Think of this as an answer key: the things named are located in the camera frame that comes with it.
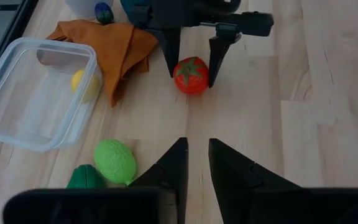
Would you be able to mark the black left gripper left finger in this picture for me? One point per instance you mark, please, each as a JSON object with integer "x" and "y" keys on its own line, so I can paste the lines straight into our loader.
{"x": 180, "y": 174}

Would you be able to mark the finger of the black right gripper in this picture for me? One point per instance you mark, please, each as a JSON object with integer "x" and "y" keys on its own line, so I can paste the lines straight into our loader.
{"x": 221, "y": 56}
{"x": 171, "y": 49}

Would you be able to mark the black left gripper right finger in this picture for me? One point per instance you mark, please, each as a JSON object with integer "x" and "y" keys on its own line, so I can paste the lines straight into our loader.
{"x": 235, "y": 186}

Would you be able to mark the red toy tomato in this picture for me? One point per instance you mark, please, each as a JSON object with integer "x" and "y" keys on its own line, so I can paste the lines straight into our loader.
{"x": 191, "y": 77}

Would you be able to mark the oval light green toy fruit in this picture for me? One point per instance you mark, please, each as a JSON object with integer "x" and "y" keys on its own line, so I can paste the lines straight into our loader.
{"x": 115, "y": 161}

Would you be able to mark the blue toy piece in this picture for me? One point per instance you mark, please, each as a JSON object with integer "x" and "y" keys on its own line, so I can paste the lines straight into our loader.
{"x": 104, "y": 14}

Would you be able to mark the yellow toy lemon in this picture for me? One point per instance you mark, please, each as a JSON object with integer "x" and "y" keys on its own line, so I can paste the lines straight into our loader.
{"x": 84, "y": 85}

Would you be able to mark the dark green toy pepper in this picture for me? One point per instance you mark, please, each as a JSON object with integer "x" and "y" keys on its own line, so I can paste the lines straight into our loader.
{"x": 85, "y": 179}

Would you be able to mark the clear plastic tupperware container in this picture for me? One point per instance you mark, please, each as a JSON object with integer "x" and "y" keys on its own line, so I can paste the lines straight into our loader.
{"x": 36, "y": 99}

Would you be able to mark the dark green cloth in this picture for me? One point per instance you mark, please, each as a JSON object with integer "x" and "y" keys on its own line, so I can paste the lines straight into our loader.
{"x": 132, "y": 12}

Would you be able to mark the orange cloth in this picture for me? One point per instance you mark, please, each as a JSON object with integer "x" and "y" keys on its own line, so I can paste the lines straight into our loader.
{"x": 113, "y": 46}

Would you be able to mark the black aluminium rig frame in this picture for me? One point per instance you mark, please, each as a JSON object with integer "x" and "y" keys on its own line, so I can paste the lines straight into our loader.
{"x": 8, "y": 31}

